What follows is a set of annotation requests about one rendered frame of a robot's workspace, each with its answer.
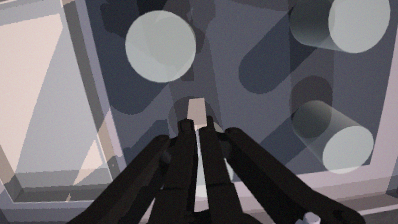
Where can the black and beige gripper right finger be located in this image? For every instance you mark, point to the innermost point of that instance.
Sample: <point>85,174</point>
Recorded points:
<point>283,195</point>

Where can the clear glass cylinder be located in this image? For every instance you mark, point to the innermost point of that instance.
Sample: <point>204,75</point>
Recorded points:
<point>160,46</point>
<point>340,144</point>
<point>352,26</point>
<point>200,185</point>

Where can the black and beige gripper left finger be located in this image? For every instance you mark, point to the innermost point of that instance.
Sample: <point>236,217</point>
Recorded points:
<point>127,198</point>

